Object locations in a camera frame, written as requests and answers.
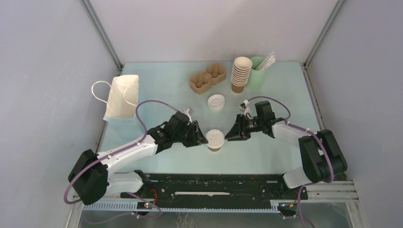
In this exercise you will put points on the stack of paper cups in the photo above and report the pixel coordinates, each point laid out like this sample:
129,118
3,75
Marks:
240,74

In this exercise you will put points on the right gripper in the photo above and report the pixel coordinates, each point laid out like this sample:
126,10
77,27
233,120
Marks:
238,131

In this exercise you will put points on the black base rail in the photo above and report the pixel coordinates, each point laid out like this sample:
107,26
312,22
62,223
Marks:
224,193

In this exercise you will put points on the white paper bag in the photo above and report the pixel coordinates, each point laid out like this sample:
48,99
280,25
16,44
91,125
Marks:
122,98

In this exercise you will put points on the green holder cup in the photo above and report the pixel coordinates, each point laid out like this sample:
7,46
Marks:
256,77

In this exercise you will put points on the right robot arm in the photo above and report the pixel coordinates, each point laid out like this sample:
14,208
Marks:
321,156

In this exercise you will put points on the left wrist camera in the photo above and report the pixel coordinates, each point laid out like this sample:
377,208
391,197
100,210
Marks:
188,112

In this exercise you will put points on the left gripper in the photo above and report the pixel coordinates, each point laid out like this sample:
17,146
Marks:
197,138

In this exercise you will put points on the white cup lid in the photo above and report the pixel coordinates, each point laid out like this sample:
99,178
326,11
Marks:
215,137

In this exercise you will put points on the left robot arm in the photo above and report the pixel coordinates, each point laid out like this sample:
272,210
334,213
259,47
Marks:
95,175

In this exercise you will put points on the brown paper coffee cup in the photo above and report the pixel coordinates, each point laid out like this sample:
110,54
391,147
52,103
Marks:
214,148

